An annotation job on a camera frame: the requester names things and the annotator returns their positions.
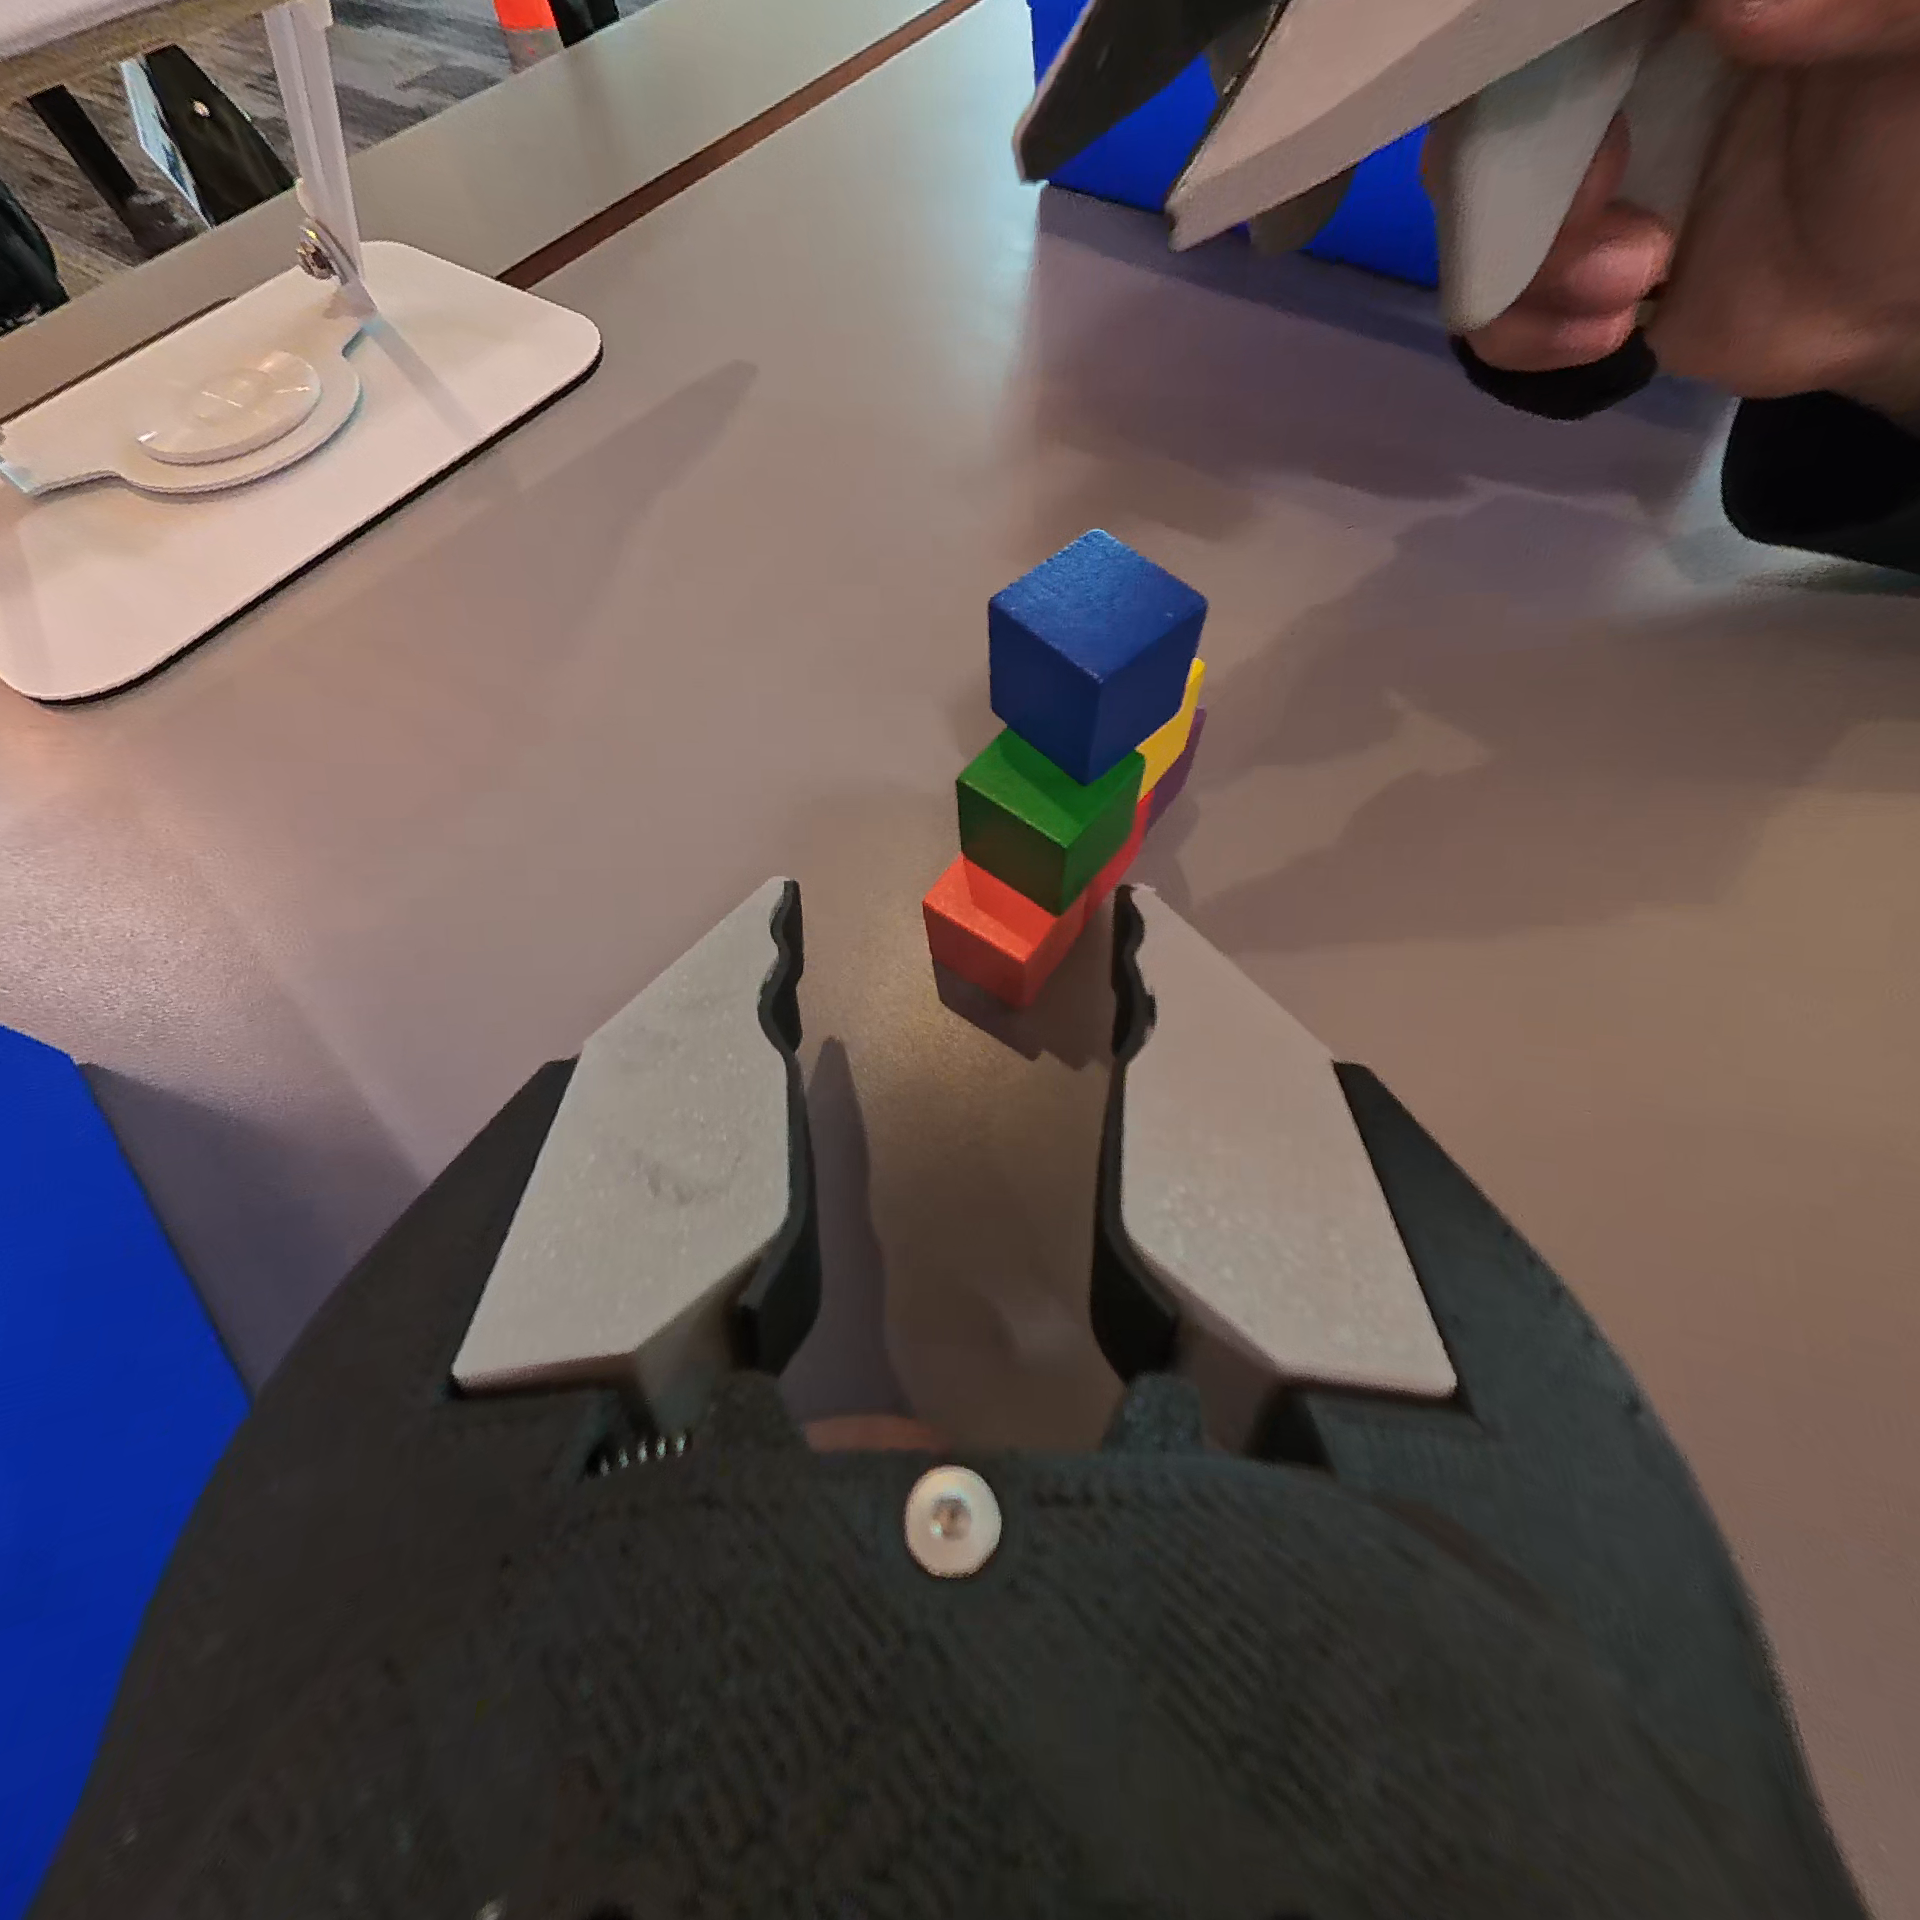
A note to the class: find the person's right hand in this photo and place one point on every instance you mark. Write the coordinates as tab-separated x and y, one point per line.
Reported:
1815	224

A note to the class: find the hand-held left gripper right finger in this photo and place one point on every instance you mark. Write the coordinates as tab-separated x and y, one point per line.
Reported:
1275	1201

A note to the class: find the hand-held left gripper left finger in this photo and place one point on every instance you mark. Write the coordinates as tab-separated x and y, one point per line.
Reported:
646	1184

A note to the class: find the black office chair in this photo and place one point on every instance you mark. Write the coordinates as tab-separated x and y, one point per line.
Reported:
211	150

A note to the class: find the yellow wooden cube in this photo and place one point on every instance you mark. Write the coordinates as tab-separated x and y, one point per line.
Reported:
1170	735

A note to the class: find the white document stand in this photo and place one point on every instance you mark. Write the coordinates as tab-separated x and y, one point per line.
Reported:
376	450

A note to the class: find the blue wooden cube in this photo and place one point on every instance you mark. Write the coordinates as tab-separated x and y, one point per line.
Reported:
1088	646

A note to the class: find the orange traffic cone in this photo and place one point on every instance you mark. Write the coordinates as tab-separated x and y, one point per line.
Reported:
524	13

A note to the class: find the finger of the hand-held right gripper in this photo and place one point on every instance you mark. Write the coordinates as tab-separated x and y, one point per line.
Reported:
1108	77
1350	89

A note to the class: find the red wooden cube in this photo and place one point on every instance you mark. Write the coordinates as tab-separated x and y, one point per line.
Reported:
1118	856

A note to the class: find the blue plastic bin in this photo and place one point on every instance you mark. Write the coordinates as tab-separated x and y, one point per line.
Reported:
1394	233
89	1424

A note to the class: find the green wooden cube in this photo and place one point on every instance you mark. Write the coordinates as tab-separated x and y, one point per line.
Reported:
1036	826

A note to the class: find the orange wooden cube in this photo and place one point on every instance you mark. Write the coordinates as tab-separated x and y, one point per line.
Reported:
991	944

